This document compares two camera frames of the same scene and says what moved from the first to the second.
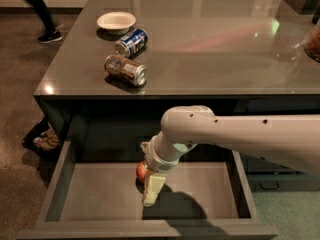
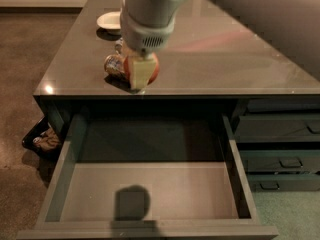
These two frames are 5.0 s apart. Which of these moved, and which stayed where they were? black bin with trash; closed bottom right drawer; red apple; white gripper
Moved: white gripper; red apple
Stayed: closed bottom right drawer; black bin with trash
